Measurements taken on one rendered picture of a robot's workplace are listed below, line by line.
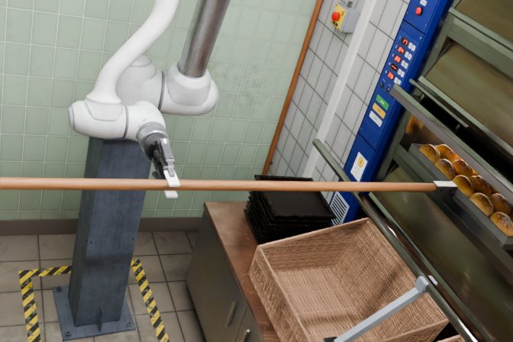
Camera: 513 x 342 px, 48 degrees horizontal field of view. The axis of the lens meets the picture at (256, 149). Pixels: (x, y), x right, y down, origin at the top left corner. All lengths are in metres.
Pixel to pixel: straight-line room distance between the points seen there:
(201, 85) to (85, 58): 0.77
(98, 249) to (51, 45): 0.90
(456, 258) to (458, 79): 0.61
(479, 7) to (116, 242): 1.63
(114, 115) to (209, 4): 0.46
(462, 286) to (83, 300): 1.55
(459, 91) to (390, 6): 0.55
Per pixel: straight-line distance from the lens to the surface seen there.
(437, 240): 2.15
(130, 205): 2.36
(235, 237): 2.48
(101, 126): 1.77
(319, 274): 2.44
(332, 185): 1.80
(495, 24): 2.00
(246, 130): 3.09
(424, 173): 2.19
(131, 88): 2.09
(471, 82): 2.06
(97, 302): 2.69
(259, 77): 2.95
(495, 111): 1.97
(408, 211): 2.26
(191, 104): 2.13
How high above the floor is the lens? 2.09
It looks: 29 degrees down
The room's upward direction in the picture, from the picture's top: 17 degrees clockwise
